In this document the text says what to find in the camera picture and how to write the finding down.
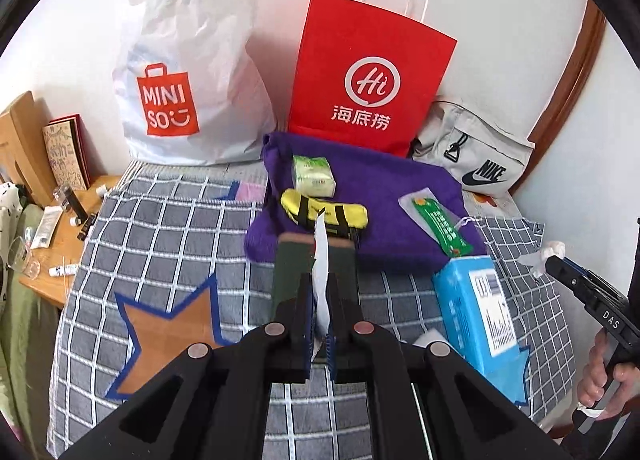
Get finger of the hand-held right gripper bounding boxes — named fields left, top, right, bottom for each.
left=562, top=259, right=629, bottom=303
left=544, top=255, right=623, bottom=311

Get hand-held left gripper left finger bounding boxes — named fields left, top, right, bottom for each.
left=60, top=272, right=321, bottom=460

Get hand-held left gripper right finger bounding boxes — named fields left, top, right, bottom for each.
left=324, top=272, right=576, bottom=460

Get white cloth pouch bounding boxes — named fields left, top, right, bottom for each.
left=517, top=240, right=567, bottom=277

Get white tissue sheet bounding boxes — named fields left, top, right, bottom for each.
left=311, top=214, right=332, bottom=366

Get yellow pouch with black straps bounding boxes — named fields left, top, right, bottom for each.
left=280, top=188, right=369, bottom=241

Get light green tissue packet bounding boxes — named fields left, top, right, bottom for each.
left=291, top=155, right=336, bottom=197

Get green snack packet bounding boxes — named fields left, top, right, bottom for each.
left=398, top=186, right=474, bottom=258

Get person's right hand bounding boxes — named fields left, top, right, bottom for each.
left=576, top=334, right=640, bottom=410

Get dark green box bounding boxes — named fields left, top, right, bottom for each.
left=270, top=231, right=361, bottom=337

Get white folded tissue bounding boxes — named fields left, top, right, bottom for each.
left=414, top=327, right=447, bottom=347

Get blue tissue pack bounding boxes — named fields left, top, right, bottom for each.
left=432, top=255, right=527, bottom=389

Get purple folded cloth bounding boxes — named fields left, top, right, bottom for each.
left=243, top=131, right=488, bottom=273

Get grey waist bag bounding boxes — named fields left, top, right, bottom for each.
left=411, top=100, right=536, bottom=198

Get grey checkered blanket with stars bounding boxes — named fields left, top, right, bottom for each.
left=47, top=162, right=563, bottom=447

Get wooden nightstand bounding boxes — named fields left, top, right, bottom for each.
left=19, top=174, right=123, bottom=309

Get dark bottle with clear cap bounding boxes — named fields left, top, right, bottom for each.
left=54, top=185, right=87, bottom=221

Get red paper bag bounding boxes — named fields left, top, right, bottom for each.
left=287, top=0, right=458, bottom=159

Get white cream tube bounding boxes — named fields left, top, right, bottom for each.
left=30, top=205, right=63, bottom=248

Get illustrated notebook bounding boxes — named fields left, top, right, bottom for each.
left=41, top=114, right=92, bottom=191

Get green cloth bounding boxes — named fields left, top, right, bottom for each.
left=0, top=205, right=56, bottom=441

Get clear eyeglasses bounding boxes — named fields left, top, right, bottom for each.
left=5, top=235, right=42, bottom=281

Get white plastic shopping bag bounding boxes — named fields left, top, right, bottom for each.
left=111, top=0, right=277, bottom=165

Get white dotted cloth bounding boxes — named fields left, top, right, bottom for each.
left=0, top=182, right=23, bottom=221

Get brown wooden door frame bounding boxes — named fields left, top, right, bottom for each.
left=510, top=0, right=607, bottom=195

